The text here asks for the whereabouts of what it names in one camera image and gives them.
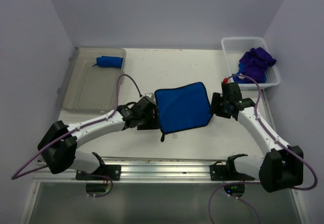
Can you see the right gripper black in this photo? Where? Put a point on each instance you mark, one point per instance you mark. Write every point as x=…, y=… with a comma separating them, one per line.
x=216, y=97

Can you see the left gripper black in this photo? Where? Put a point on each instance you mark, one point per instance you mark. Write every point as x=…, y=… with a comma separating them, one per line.
x=153, y=123

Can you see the grey towel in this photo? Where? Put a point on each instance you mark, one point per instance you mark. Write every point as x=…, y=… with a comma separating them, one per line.
x=182, y=108

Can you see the blue towel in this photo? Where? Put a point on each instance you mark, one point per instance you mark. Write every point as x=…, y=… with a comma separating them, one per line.
x=252, y=71
x=109, y=62

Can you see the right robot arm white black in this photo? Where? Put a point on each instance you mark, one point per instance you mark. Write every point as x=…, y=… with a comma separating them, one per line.
x=281, y=166

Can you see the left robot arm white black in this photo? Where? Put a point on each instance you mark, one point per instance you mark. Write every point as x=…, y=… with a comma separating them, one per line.
x=59, y=148

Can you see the blue towel in basket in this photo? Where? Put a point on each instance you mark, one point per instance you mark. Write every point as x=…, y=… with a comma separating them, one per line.
x=252, y=71

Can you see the purple towel in basket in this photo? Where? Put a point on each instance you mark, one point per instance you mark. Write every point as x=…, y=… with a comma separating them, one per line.
x=259, y=57

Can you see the clear plastic bin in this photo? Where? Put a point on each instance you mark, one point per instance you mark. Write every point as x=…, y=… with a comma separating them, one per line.
x=88, y=87

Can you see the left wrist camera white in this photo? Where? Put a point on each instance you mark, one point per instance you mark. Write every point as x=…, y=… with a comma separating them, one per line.
x=150, y=96

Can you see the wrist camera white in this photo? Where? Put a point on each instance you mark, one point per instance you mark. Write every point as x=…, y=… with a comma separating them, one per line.
x=226, y=81
x=150, y=96

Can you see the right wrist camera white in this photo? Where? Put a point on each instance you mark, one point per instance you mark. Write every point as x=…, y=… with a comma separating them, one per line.
x=226, y=81

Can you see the aluminium rail frame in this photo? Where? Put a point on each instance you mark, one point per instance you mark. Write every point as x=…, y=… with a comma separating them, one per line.
x=181, y=157

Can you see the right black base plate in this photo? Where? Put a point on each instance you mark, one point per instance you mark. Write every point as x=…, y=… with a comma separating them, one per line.
x=221, y=171

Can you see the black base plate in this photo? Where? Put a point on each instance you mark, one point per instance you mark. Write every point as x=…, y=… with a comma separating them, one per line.
x=112, y=172
x=221, y=171

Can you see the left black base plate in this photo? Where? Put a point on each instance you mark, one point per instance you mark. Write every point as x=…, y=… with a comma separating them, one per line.
x=112, y=172

